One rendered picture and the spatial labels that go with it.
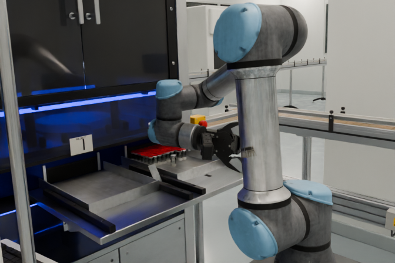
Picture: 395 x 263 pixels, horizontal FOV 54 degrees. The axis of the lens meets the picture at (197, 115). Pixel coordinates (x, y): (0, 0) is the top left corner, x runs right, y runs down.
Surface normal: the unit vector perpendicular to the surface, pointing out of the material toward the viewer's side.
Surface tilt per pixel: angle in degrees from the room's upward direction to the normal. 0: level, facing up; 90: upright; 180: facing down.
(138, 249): 90
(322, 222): 92
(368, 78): 90
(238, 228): 98
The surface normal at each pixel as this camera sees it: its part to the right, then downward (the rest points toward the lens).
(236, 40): -0.81, 0.00
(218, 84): -0.65, 0.45
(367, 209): -0.70, 0.15
